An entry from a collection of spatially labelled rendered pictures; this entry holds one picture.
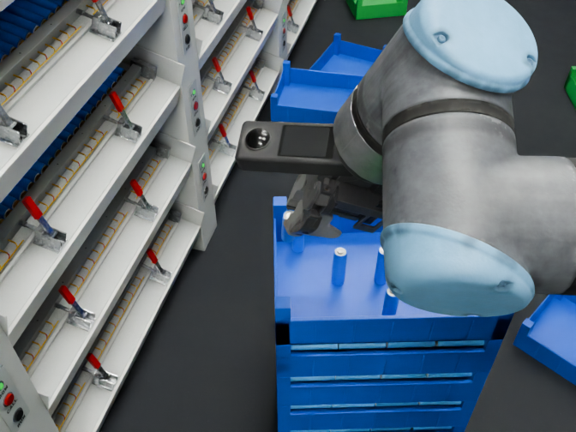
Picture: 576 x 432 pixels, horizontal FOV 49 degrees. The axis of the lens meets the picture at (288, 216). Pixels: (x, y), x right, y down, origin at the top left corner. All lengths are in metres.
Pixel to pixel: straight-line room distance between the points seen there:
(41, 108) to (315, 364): 0.50
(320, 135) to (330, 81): 1.39
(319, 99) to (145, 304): 0.87
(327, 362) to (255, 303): 0.63
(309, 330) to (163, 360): 0.65
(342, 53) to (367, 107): 1.83
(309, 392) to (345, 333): 0.15
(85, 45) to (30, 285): 0.36
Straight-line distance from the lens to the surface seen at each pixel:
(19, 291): 0.95
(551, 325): 1.56
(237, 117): 1.83
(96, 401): 1.29
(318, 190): 0.61
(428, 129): 0.41
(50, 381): 1.10
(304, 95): 1.96
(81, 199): 1.05
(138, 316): 1.37
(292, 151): 0.59
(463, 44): 0.43
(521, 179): 0.41
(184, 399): 1.37
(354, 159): 0.53
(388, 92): 0.45
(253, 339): 1.43
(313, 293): 0.89
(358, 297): 0.89
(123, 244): 1.24
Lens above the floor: 1.18
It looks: 45 degrees down
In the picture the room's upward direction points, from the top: straight up
